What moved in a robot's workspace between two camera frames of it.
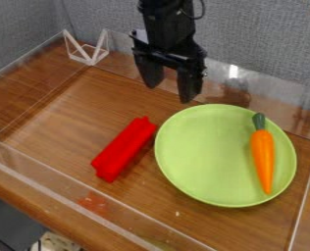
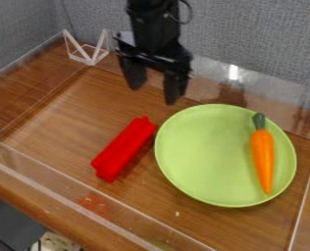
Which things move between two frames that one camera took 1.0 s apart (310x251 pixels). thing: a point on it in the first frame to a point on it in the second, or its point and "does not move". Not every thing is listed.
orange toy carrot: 263,150 does not move
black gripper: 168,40 to 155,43
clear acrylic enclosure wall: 219,173 does not move
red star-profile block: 119,151 does not move
